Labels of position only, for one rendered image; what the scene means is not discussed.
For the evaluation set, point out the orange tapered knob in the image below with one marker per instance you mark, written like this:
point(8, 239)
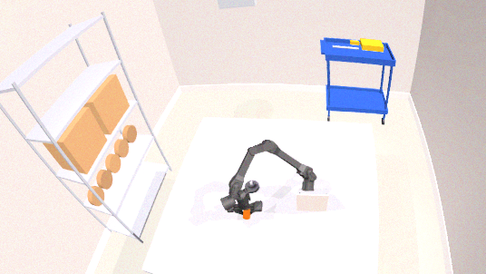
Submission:
point(246, 214)

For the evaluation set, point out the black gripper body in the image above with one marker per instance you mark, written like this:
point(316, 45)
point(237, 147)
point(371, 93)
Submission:
point(255, 206)

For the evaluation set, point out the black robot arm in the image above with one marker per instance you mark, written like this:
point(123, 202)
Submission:
point(236, 182)

